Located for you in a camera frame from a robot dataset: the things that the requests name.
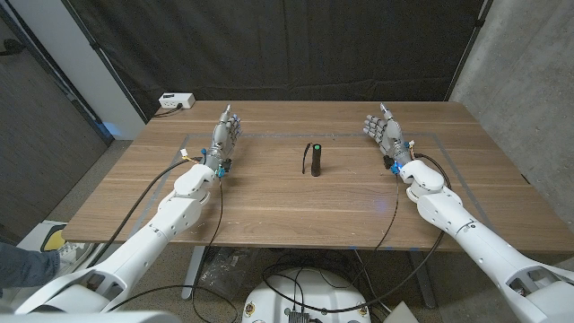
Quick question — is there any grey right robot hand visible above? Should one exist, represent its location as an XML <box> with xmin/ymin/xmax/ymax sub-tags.
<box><xmin>362</xmin><ymin>102</ymin><xmax>413</xmax><ymax>168</ymax></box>

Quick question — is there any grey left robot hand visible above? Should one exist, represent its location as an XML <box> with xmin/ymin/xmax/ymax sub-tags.
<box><xmin>201</xmin><ymin>103</ymin><xmax>244</xmax><ymax>174</ymax></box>

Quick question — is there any black flashlight with green button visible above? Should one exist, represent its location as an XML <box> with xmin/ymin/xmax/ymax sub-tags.
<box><xmin>310</xmin><ymin>143</ymin><xmax>323</xmax><ymax>178</ymax></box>

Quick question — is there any black flashlight wrist strap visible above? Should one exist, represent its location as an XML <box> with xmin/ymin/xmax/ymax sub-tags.
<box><xmin>301</xmin><ymin>142</ymin><xmax>314</xmax><ymax>175</ymax></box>

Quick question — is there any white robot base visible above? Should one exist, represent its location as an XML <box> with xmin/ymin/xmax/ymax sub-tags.
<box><xmin>241</xmin><ymin>267</ymin><xmax>372</xmax><ymax>323</ymax></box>

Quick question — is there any white power strip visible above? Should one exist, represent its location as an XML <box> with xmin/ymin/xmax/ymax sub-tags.
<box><xmin>158</xmin><ymin>92</ymin><xmax>196</xmax><ymax>110</ymax></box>

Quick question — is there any black backdrop curtain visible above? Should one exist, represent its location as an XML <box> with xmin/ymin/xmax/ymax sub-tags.
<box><xmin>62</xmin><ymin>0</ymin><xmax>488</xmax><ymax>121</ymax></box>

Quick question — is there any clear plastic bag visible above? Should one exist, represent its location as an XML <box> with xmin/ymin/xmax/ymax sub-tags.
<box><xmin>199</xmin><ymin>246</ymin><xmax>261</xmax><ymax>300</ymax></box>

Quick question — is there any light grey table leg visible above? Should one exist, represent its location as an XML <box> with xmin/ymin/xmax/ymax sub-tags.
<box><xmin>181</xmin><ymin>245</ymin><xmax>207</xmax><ymax>301</ymax></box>

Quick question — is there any black backdrop stand pole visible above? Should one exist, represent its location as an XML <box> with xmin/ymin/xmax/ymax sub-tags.
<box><xmin>60</xmin><ymin>0</ymin><xmax>150</xmax><ymax>125</ymax></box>
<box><xmin>443</xmin><ymin>0</ymin><xmax>494</xmax><ymax>102</ymax></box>

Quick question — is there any dark grey table leg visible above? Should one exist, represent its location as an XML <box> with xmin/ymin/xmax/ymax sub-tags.
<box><xmin>407</xmin><ymin>250</ymin><xmax>439</xmax><ymax>310</ymax></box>

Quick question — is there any white angular floor object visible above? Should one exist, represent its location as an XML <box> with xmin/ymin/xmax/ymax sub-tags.
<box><xmin>383</xmin><ymin>301</ymin><xmax>421</xmax><ymax>323</ymax></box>

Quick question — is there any white sneaker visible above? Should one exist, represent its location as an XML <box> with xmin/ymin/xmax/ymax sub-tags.
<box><xmin>57</xmin><ymin>241</ymin><xmax>98</xmax><ymax>273</ymax></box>

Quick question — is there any white mat with yellow mark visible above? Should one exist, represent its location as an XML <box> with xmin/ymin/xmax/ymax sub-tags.
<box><xmin>15</xmin><ymin>219</ymin><xmax>107</xmax><ymax>270</ymax></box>

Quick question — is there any white robot torso cover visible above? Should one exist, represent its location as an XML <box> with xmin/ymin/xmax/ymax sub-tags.
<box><xmin>0</xmin><ymin>310</ymin><xmax>180</xmax><ymax>323</ymax></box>

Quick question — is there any person's blue jeans leg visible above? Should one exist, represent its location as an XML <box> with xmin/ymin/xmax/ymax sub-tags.
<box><xmin>0</xmin><ymin>241</ymin><xmax>62</xmax><ymax>297</ymax></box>

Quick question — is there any black power strip cable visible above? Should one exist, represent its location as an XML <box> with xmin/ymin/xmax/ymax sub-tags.
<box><xmin>153</xmin><ymin>103</ymin><xmax>184</xmax><ymax>118</ymax></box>

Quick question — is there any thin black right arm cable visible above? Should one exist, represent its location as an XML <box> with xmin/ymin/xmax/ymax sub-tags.
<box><xmin>374</xmin><ymin>173</ymin><xmax>401</xmax><ymax>252</ymax></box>

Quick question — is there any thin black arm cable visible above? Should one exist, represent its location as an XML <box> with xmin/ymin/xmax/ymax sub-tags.
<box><xmin>374</xmin><ymin>173</ymin><xmax>401</xmax><ymax>252</ymax></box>
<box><xmin>105</xmin><ymin>174</ymin><xmax>239</xmax><ymax>323</ymax></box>

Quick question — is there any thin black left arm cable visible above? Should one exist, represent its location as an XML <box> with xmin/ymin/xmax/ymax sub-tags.
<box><xmin>105</xmin><ymin>174</ymin><xmax>239</xmax><ymax>323</ymax></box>

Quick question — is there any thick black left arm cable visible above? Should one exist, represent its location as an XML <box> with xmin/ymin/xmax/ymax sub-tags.
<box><xmin>87</xmin><ymin>156</ymin><xmax>204</xmax><ymax>269</ymax></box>

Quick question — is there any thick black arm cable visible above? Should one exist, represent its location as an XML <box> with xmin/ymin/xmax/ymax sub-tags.
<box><xmin>262</xmin><ymin>152</ymin><xmax>453</xmax><ymax>315</ymax></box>
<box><xmin>87</xmin><ymin>156</ymin><xmax>204</xmax><ymax>269</ymax></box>

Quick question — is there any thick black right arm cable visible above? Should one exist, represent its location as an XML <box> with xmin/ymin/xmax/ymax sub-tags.
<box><xmin>262</xmin><ymin>152</ymin><xmax>453</xmax><ymax>315</ymax></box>

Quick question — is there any black diagonal wall rail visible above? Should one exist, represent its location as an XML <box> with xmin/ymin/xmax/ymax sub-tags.
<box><xmin>0</xmin><ymin>4</ymin><xmax>114</xmax><ymax>147</ymax></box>

